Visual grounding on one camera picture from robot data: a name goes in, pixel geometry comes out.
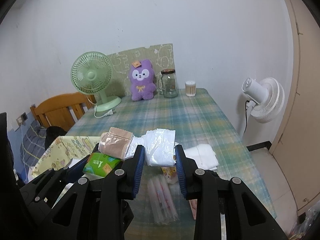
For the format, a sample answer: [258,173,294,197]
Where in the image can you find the white plastic bag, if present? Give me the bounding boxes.
[125,128,177,167]

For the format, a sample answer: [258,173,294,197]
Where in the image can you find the purple plush toy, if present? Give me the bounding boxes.
[128,59,157,101]

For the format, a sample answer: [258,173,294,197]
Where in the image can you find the wall power outlet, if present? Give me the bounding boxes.
[16,112,28,126]

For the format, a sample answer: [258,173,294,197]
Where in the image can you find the cotton swab container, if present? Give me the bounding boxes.
[185,80,196,97]

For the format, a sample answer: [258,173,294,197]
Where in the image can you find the beige door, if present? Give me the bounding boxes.
[270,0,319,215]

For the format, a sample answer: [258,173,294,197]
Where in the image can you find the beige stockings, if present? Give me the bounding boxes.
[98,127,133,160]

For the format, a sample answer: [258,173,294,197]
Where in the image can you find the green desk fan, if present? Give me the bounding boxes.
[71,51,121,119]

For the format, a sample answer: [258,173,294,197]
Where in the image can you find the patterned green board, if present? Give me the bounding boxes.
[105,43,175,98]

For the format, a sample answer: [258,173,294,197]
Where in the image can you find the black clothing on bed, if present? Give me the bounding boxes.
[44,126,67,150]

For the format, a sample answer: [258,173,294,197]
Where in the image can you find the green tissue pack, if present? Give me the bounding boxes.
[83,152,121,177]

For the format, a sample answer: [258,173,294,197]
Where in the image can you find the blue plaid pillow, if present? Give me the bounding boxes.
[20,120,46,167]

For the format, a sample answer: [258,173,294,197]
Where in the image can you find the clear plastic bag pack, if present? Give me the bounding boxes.
[147,175,178,225]

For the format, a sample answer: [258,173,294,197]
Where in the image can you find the plaid tablecloth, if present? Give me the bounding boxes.
[68,89,276,239]

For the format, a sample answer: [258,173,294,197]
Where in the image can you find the yellow cartoon storage box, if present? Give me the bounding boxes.
[31,136,100,178]

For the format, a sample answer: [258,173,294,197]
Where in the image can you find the yellow cartoon small box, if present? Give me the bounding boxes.
[161,166,178,185]

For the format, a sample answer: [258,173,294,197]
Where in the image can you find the white standing fan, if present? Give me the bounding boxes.
[241,77,285,135]

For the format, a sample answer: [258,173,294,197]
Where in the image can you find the glass jar with lid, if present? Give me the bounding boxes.
[159,69,178,98]

